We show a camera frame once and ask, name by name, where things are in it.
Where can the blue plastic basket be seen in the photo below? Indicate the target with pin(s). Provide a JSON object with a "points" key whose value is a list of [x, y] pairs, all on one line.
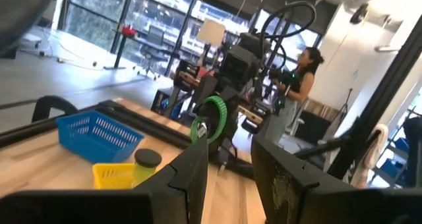
{"points": [[99, 148]]}

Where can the beige board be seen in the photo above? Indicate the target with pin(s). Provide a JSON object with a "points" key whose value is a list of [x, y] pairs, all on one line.
{"points": [[211, 32]]}

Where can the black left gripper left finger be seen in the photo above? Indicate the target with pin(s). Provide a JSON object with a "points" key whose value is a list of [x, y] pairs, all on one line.
{"points": [[165, 201]]}

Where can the glass jar with black lid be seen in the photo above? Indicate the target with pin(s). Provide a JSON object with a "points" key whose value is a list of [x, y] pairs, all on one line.
{"points": [[147, 157]]}

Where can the red object on table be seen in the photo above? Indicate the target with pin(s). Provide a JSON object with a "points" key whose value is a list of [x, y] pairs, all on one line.
{"points": [[128, 31]]}

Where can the black table clamp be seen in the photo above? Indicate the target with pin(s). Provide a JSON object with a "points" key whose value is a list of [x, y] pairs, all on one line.
{"points": [[49, 99]]}

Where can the yellow plastic basket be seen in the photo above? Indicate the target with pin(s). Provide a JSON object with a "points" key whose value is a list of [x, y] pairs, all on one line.
{"points": [[112, 178]]}

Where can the person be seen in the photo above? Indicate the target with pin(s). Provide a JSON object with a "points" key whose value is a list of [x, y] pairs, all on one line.
{"points": [[298, 85]]}

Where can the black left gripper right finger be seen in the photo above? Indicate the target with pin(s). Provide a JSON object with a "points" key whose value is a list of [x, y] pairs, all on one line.
{"points": [[313, 204]]}

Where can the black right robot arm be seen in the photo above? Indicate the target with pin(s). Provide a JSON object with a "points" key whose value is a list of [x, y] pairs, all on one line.
{"points": [[254, 41]]}

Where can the green tape roll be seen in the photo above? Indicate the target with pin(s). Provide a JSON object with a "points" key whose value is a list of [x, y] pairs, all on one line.
{"points": [[222, 113]]}

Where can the black office chair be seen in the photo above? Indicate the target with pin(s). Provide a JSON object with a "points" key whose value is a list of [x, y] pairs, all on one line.
{"points": [[153, 49]]}

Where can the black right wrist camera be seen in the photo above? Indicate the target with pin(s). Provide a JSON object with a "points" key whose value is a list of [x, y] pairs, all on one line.
{"points": [[239, 66]]}

